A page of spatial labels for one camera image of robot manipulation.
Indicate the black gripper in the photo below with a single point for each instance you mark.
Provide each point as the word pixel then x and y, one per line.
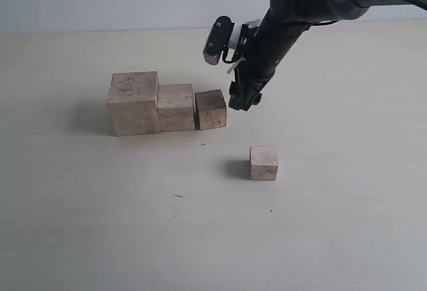
pixel 263 53

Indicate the third largest wooden cube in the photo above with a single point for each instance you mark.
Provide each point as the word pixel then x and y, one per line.
pixel 211 109

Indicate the second largest wooden cube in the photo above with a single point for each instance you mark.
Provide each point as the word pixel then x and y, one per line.
pixel 175 107

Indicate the smallest wooden cube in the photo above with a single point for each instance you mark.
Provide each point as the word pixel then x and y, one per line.
pixel 263 162

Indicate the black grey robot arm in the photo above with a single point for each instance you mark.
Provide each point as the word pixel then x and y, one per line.
pixel 321 12

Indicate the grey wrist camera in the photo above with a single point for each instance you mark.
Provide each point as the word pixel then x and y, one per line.
pixel 223 36

